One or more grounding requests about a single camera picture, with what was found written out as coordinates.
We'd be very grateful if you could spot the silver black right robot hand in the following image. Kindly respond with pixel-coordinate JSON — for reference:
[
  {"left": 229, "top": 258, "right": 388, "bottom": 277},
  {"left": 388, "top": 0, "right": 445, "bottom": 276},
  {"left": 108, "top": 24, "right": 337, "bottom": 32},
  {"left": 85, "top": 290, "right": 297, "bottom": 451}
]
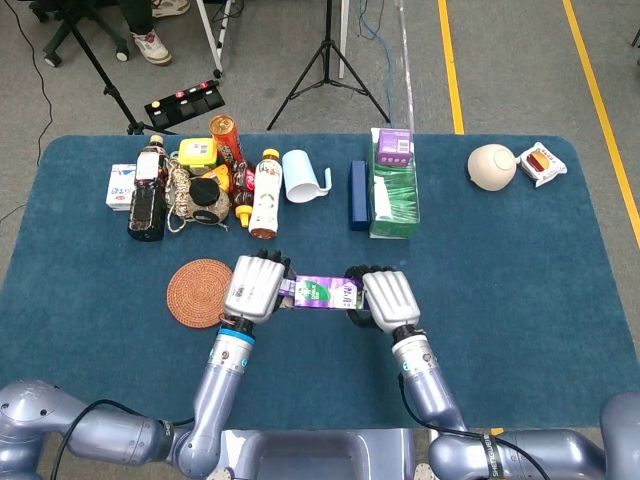
[{"left": 343, "top": 264, "right": 422, "bottom": 332}]

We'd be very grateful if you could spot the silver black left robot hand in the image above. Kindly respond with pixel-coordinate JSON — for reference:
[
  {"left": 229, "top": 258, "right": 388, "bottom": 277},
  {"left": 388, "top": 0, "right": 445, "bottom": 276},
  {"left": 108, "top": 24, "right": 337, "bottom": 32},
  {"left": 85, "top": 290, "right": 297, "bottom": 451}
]
[{"left": 222, "top": 249, "right": 292, "bottom": 332}]

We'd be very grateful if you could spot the purple snack box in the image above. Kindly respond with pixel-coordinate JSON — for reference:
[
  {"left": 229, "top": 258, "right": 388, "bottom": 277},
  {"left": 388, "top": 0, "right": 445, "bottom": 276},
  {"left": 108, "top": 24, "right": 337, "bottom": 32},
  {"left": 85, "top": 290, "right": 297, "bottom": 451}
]
[{"left": 279, "top": 269, "right": 369, "bottom": 312}]

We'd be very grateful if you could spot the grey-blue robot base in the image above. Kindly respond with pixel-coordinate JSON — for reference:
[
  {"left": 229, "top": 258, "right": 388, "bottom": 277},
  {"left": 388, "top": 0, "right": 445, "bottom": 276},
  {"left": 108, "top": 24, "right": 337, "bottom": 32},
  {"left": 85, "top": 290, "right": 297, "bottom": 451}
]
[{"left": 214, "top": 428, "right": 436, "bottom": 480}]

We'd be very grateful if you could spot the green tea box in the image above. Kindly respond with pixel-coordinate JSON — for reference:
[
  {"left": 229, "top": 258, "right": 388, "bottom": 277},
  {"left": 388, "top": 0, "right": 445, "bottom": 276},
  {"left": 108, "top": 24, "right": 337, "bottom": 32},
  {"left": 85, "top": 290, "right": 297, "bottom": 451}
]
[{"left": 368, "top": 127, "right": 421, "bottom": 240}]

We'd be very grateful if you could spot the long dark blue box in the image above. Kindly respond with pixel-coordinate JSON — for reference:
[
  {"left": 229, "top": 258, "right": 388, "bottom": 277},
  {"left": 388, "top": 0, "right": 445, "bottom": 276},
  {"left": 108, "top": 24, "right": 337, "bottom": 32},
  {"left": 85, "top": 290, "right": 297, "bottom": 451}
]
[{"left": 349, "top": 159, "right": 371, "bottom": 232}]

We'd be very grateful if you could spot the yellow lid container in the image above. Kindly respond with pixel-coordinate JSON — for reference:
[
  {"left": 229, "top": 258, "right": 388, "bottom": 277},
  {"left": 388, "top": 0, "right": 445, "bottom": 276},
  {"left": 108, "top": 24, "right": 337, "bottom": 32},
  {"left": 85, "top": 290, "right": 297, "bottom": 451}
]
[{"left": 177, "top": 137, "right": 220, "bottom": 170}]

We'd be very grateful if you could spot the small purple box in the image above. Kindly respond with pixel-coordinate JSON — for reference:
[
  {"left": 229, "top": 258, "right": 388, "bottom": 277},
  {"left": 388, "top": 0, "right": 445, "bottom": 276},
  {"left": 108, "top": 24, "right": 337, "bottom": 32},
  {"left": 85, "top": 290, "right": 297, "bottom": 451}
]
[{"left": 376, "top": 128, "right": 415, "bottom": 166}]

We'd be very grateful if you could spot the round brown woven coaster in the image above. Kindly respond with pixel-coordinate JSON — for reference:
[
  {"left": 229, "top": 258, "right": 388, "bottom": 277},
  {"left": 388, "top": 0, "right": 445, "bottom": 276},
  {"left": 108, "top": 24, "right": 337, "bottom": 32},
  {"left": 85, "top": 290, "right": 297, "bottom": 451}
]
[{"left": 166, "top": 258, "right": 235, "bottom": 330}]

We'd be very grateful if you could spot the blue table mat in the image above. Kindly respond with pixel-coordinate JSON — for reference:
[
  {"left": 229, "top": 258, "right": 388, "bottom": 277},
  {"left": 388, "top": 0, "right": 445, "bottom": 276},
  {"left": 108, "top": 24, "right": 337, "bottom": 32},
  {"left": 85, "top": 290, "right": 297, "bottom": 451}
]
[{"left": 0, "top": 132, "right": 640, "bottom": 432}]

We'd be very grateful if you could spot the white label tea bottle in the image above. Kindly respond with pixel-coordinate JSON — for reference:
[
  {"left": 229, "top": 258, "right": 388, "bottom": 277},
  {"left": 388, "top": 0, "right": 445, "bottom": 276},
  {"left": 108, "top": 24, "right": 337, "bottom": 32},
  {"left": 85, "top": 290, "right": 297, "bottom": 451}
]
[{"left": 248, "top": 148, "right": 284, "bottom": 240}]

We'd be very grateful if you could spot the red bottle with yellow cap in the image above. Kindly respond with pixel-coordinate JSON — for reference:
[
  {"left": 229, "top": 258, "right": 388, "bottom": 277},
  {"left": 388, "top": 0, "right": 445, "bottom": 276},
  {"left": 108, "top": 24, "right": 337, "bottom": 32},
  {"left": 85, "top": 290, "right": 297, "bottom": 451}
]
[{"left": 228, "top": 158, "right": 258, "bottom": 229}]

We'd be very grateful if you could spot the glass jar with black lid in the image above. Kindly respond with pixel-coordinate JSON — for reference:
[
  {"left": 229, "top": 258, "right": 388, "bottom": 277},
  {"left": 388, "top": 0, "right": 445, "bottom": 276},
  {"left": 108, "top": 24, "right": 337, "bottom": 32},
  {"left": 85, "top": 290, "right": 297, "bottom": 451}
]
[{"left": 188, "top": 177, "right": 232, "bottom": 225}]

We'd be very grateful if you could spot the yellow packet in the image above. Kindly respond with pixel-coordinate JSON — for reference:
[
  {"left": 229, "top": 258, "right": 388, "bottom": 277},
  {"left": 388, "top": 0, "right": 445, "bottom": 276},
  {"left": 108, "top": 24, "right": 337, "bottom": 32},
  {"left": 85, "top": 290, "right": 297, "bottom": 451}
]
[{"left": 199, "top": 164, "right": 232, "bottom": 194}]

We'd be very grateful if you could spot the white plastic mug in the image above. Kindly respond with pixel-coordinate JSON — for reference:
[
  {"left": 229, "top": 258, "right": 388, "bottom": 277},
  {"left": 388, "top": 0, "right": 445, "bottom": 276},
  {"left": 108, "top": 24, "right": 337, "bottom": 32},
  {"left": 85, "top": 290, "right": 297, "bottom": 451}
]
[{"left": 281, "top": 149, "right": 333, "bottom": 205}]

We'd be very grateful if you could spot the dark drink bottle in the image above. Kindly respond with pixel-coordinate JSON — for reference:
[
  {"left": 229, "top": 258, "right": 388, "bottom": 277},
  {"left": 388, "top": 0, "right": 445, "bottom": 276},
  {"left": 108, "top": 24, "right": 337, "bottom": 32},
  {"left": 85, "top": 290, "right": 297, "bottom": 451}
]
[{"left": 127, "top": 133, "right": 171, "bottom": 243}]

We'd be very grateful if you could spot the red chips can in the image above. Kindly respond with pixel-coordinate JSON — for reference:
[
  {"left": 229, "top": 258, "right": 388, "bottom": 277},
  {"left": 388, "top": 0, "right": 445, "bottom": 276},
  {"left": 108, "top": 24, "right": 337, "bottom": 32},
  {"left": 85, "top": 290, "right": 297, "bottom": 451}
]
[{"left": 209, "top": 114, "right": 247, "bottom": 169}]

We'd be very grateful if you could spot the beige bowl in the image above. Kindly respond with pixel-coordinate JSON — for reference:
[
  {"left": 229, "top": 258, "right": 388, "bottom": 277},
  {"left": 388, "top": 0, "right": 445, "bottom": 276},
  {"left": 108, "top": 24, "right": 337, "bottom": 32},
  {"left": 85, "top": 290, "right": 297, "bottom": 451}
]
[{"left": 467, "top": 143, "right": 518, "bottom": 193}]

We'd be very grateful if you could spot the white blue small carton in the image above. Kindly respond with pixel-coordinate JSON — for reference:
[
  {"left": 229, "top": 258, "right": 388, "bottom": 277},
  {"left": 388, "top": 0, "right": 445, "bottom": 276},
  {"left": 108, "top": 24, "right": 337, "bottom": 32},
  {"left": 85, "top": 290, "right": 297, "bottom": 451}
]
[{"left": 105, "top": 163, "right": 138, "bottom": 211}]

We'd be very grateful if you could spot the black pedal board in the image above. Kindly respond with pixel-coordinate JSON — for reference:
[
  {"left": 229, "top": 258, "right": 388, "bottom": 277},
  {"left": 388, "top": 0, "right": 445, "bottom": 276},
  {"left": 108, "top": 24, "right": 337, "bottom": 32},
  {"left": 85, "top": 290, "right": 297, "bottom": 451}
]
[{"left": 143, "top": 79, "right": 227, "bottom": 129}]

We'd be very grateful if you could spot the white red snack packet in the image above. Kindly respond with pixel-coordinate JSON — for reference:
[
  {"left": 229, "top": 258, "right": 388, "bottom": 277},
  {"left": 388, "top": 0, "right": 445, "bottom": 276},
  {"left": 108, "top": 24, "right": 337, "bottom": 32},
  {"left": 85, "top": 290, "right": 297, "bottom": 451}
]
[{"left": 514, "top": 141, "right": 569, "bottom": 189}]

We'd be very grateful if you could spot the black slanted tripod stand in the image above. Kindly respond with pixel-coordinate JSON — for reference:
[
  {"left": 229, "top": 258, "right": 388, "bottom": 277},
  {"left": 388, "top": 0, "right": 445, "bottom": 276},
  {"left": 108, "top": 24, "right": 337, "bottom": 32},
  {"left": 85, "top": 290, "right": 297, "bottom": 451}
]
[{"left": 49, "top": 0, "right": 179, "bottom": 137}]

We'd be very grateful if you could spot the seated person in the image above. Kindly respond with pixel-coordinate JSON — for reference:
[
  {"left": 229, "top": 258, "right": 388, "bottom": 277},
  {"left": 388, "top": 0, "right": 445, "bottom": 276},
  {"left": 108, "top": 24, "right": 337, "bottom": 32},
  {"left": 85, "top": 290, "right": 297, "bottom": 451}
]
[{"left": 122, "top": 0, "right": 191, "bottom": 67}]

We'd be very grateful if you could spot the black office chair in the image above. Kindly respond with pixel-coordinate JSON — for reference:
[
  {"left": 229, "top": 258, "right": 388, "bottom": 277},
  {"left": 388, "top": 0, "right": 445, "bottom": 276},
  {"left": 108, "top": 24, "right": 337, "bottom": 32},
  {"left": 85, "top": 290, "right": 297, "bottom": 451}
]
[{"left": 29, "top": 0, "right": 132, "bottom": 69}]

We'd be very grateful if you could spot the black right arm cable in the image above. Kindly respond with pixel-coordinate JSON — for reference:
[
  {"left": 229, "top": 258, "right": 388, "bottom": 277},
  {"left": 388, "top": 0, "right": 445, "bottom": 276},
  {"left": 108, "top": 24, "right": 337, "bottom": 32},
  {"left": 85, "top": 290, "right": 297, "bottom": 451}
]
[{"left": 397, "top": 372, "right": 546, "bottom": 476}]

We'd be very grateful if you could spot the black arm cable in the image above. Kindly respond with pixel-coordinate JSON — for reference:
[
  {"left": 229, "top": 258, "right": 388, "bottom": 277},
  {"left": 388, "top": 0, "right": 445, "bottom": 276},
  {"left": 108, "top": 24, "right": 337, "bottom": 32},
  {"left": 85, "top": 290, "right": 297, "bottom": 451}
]
[
  {"left": 397, "top": 372, "right": 546, "bottom": 476},
  {"left": 49, "top": 398, "right": 196, "bottom": 480}
]

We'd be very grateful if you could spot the beige knotted rope bag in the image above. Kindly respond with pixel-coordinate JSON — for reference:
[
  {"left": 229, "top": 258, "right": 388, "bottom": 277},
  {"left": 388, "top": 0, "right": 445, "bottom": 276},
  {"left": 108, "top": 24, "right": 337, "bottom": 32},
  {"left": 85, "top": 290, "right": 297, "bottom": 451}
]
[{"left": 164, "top": 158, "right": 231, "bottom": 234}]

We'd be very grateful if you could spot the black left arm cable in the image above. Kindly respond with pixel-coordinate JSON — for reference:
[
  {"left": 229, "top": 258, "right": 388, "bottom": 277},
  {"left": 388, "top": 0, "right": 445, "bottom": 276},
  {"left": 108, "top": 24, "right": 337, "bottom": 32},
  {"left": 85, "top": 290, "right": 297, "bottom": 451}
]
[{"left": 49, "top": 398, "right": 196, "bottom": 480}]

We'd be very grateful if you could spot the blue floor cable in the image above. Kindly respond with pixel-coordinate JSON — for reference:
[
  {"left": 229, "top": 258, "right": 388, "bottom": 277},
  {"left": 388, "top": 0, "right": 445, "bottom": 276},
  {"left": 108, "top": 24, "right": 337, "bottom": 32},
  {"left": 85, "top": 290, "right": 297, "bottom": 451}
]
[{"left": 357, "top": 0, "right": 396, "bottom": 126}]

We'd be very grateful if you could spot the white frame leg with wheel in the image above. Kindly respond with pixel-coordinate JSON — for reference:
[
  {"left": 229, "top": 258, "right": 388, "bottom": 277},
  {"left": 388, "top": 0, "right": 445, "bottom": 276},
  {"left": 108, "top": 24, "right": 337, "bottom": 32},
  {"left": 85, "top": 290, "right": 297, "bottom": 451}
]
[{"left": 194, "top": 0, "right": 236, "bottom": 80}]

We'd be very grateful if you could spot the white post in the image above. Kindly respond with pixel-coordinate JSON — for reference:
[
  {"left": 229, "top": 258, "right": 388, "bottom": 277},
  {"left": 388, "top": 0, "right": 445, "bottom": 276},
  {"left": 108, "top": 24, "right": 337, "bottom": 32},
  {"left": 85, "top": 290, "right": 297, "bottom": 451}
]
[{"left": 338, "top": 0, "right": 351, "bottom": 80}]

